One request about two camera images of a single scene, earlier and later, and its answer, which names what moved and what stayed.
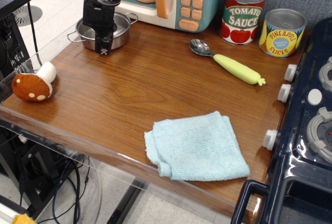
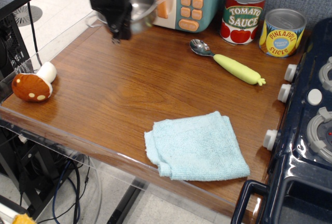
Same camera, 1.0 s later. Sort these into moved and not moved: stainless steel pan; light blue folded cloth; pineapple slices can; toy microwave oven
Moved: stainless steel pan
Not moved: light blue folded cloth; toy microwave oven; pineapple slices can
